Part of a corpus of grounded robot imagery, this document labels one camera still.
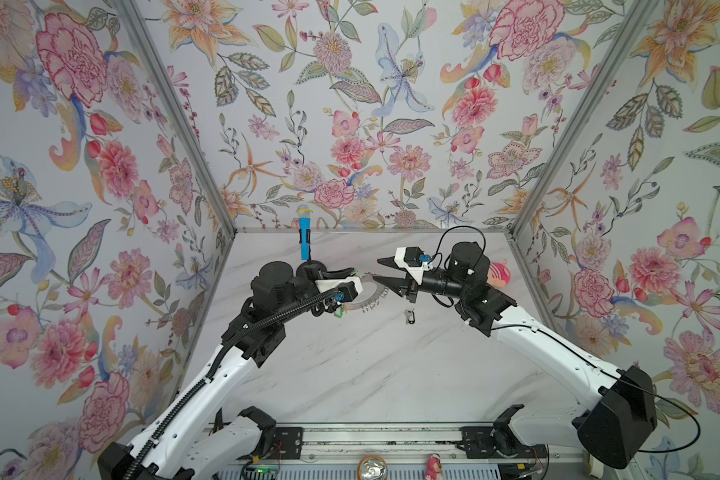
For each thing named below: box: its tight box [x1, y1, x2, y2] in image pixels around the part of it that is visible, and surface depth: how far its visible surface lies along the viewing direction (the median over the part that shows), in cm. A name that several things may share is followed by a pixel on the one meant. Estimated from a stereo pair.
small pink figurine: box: [425, 453, 444, 480], surface depth 71 cm
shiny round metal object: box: [358, 455, 388, 480], surface depth 63 cm
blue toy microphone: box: [296, 203, 314, 261], surface depth 95 cm
